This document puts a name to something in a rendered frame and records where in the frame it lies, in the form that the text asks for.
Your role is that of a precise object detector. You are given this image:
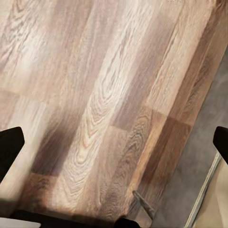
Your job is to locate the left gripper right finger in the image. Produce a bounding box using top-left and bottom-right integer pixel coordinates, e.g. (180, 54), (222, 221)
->
(213, 126), (228, 165)

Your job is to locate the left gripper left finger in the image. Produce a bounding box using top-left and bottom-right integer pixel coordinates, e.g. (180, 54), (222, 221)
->
(0, 126), (25, 183)

